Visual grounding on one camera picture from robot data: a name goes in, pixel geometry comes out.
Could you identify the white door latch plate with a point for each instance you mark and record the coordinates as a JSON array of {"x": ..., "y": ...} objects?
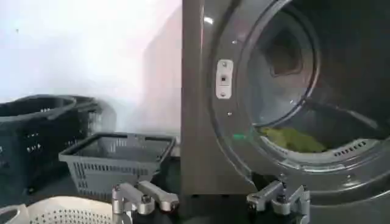
[{"x": 224, "y": 78}]

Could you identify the grey dryer machine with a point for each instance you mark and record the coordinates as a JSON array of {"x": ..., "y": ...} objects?
[{"x": 274, "y": 91}]

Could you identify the black plastic basket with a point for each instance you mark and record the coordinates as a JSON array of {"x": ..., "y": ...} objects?
[{"x": 33, "y": 137}]

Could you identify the white perforated plastic basket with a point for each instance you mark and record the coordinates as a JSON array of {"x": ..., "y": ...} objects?
[{"x": 61, "y": 211}]

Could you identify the green garment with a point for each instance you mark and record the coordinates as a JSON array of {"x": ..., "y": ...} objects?
[{"x": 294, "y": 140}]

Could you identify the grey plastic basket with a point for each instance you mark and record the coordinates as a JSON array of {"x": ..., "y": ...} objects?
[{"x": 115, "y": 161}]

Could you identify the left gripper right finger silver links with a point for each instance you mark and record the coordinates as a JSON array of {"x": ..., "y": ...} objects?
[{"x": 278, "y": 198}]

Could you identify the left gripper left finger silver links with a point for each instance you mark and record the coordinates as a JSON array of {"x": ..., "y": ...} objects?
[{"x": 134, "y": 198}]

